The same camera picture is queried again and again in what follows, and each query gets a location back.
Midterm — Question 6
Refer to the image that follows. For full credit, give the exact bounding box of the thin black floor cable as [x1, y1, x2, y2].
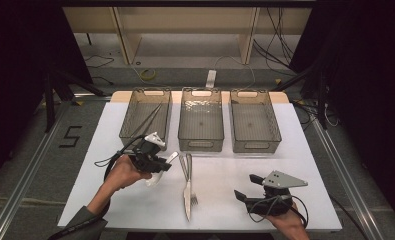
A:
[84, 53, 115, 69]

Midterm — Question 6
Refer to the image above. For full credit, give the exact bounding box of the metal chopstick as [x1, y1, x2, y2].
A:
[128, 102, 163, 138]
[139, 104, 164, 139]

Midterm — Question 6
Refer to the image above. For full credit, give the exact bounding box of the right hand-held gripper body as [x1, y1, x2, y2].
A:
[245, 170, 309, 217]

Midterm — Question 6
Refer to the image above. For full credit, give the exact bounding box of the metal fork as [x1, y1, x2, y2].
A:
[178, 154, 199, 206]

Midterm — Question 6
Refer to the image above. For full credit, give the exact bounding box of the person's right hand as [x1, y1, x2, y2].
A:
[264, 201, 306, 234]

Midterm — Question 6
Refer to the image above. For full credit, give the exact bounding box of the yellow cable coil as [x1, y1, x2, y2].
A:
[139, 68, 158, 82]

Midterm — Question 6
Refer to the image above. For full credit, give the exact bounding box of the white power strip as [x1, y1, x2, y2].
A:
[205, 69, 217, 89]

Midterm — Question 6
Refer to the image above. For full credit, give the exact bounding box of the black hanging cable bundle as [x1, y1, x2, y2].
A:
[253, 7, 298, 76]

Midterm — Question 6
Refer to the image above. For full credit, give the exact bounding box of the black frame bar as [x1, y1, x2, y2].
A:
[59, 0, 318, 8]

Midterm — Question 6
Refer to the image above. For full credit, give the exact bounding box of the black metal stand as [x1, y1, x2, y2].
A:
[43, 68, 108, 134]
[271, 63, 329, 131]

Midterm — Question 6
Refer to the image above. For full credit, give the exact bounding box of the black curtain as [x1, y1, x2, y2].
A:
[289, 0, 395, 231]
[0, 0, 94, 188]

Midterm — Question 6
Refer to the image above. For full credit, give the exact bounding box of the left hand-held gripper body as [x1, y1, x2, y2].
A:
[128, 131, 168, 174]

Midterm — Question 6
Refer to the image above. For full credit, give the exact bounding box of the right hand-held gripper cable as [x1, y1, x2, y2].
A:
[248, 194, 309, 229]

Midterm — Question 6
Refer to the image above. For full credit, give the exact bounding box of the white spoon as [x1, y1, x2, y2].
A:
[144, 151, 180, 188]

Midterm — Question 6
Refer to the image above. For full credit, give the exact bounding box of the transparent grey plastic bin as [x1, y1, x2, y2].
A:
[177, 86, 225, 153]
[229, 88, 283, 154]
[118, 87, 173, 152]

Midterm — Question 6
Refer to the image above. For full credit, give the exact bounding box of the left hand-held gripper cable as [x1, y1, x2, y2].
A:
[47, 134, 147, 240]

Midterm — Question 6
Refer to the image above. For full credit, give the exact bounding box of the metal floor rail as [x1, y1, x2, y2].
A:
[309, 116, 383, 240]
[0, 99, 69, 240]

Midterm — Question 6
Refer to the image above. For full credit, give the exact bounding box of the white table cover board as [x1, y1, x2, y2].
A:
[57, 101, 343, 233]

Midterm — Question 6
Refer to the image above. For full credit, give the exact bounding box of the metal table knife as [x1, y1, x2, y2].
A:
[183, 153, 193, 223]

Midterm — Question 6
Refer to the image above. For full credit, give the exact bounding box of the white floor cable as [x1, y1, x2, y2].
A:
[213, 54, 257, 91]

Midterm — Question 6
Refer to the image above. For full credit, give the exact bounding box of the light wooden shelf unit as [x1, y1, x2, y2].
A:
[62, 6, 313, 66]

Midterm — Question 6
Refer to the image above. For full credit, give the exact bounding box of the hand-held gripper cable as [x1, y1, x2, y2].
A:
[47, 134, 147, 240]
[248, 194, 309, 229]

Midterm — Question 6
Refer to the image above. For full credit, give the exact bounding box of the person's left hand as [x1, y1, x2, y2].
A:
[103, 153, 153, 193]

